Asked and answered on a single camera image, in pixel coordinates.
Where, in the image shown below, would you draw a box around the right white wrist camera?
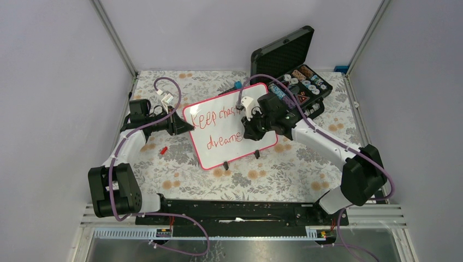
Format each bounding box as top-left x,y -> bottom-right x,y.
236,96 -> 258,121

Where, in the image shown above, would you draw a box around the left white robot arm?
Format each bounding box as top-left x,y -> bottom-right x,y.
88,99 -> 194,218

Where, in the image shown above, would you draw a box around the pink framed whiteboard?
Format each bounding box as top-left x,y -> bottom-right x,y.
182,90 -> 278,170

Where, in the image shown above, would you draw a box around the blue object behind frame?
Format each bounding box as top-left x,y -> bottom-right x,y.
334,65 -> 349,74

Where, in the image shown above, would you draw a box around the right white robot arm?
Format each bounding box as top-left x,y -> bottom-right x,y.
238,93 -> 387,225

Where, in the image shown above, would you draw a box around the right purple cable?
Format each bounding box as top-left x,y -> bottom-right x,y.
236,74 -> 396,261

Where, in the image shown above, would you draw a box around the open black chip case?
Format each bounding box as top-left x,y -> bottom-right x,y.
250,25 -> 333,119

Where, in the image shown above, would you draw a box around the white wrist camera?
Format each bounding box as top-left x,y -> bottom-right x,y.
236,96 -> 258,121
156,90 -> 174,112

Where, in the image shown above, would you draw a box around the red marker cap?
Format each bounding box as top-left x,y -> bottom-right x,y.
160,146 -> 168,155

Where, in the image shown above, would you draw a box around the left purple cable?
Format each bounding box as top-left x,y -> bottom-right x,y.
108,76 -> 211,257

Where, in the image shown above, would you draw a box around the purple cable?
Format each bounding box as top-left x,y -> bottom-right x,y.
108,76 -> 211,257
236,74 -> 396,261

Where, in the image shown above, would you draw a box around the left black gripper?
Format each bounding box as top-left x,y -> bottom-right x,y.
146,106 -> 194,135

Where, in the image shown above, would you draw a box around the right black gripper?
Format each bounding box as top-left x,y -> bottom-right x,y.
242,109 -> 275,141

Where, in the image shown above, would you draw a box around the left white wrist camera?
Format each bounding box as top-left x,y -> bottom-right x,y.
156,90 -> 174,112

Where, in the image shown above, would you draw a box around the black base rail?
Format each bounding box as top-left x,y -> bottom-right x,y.
135,199 -> 349,238

